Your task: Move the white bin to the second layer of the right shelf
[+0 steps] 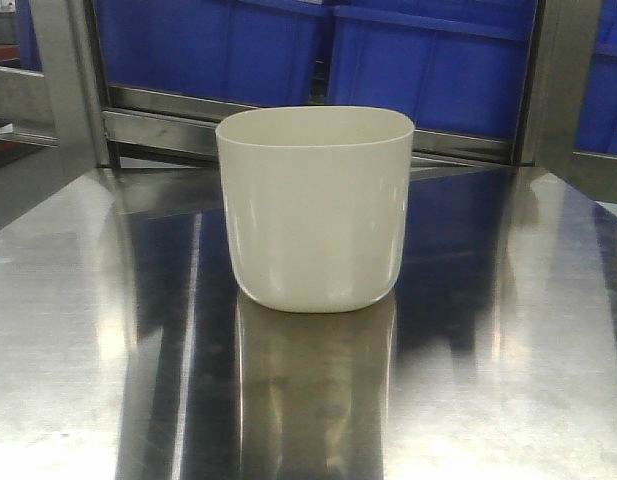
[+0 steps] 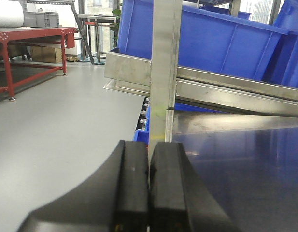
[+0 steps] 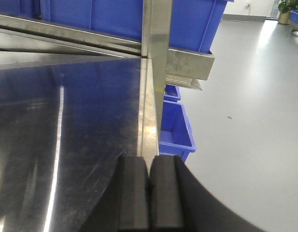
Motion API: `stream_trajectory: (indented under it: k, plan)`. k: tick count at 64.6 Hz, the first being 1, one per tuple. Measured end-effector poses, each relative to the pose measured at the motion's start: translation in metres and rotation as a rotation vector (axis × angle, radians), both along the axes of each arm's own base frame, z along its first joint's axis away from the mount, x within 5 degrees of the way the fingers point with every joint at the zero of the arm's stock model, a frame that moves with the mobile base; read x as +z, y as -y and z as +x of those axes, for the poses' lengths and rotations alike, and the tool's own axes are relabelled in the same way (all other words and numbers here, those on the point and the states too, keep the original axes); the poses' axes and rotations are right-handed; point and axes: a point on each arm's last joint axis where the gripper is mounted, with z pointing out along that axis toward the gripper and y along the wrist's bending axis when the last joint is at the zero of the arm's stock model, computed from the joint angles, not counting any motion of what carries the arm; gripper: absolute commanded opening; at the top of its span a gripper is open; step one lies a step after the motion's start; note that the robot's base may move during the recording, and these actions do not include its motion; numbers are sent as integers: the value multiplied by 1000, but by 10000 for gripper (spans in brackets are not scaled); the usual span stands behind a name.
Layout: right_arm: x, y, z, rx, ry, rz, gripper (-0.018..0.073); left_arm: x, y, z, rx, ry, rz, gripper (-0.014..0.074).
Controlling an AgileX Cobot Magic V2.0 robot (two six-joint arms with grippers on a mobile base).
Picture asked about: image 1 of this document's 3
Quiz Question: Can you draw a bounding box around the blue crate far left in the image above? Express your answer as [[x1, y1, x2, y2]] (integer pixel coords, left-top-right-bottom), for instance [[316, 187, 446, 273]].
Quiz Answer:
[[16, 0, 42, 72]]

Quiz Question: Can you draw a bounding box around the white plastic bin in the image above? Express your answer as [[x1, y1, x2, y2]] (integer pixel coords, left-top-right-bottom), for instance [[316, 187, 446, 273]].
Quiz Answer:
[[215, 106, 414, 313]]

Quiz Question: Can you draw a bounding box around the blue crate far right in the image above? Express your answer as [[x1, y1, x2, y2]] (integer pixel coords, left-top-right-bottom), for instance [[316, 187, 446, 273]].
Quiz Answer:
[[575, 1, 617, 155]]

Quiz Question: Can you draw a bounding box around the blue crate behind right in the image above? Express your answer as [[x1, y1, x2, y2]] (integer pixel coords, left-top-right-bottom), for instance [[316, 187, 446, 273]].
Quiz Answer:
[[327, 1, 536, 140]]

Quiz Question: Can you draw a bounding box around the stainless steel shelf frame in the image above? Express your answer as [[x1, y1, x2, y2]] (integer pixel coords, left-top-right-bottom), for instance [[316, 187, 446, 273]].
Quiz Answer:
[[0, 1, 617, 202]]

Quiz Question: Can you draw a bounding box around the blue crate behind left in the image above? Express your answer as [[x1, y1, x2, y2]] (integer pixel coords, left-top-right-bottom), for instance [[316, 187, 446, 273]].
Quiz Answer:
[[96, 1, 331, 106]]

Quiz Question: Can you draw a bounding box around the blue crate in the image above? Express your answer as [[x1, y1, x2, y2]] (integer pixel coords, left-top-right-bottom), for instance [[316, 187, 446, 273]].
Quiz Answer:
[[96, 1, 331, 106], [16, 0, 42, 72], [327, 1, 536, 140], [575, 1, 617, 155]]

